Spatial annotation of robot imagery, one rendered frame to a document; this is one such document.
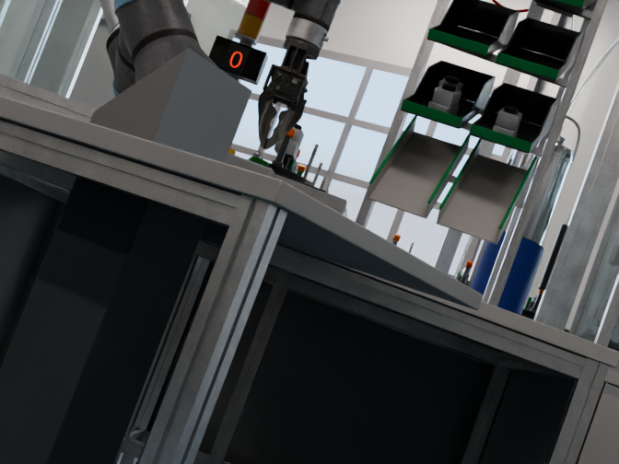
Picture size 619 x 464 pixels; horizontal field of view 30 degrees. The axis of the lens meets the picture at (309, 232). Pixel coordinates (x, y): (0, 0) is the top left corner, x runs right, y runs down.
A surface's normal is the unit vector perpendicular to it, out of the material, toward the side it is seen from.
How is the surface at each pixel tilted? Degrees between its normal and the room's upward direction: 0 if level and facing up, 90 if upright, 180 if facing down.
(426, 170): 45
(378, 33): 90
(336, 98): 90
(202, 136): 90
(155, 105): 90
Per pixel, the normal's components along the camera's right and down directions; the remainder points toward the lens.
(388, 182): 0.10, -0.77
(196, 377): -0.48, -0.25
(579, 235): -0.04, -0.10
